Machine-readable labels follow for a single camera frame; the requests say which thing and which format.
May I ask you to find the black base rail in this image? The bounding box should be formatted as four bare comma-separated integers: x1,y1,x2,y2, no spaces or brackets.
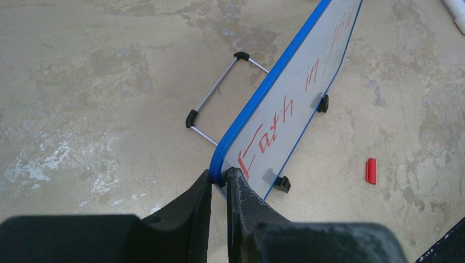
416,218,465,263

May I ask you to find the blue framed whiteboard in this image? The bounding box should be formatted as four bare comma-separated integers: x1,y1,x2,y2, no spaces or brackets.
208,1,362,198

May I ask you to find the white PVC pipe frame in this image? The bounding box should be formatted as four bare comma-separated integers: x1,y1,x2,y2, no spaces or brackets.
442,0,464,35

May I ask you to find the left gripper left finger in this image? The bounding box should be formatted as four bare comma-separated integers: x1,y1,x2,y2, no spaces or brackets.
1,173,212,262

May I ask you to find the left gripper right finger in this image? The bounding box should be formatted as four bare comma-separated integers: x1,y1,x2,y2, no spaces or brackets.
225,168,406,262

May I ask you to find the red marker cap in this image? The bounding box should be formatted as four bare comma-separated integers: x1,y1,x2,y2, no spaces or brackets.
366,158,377,185

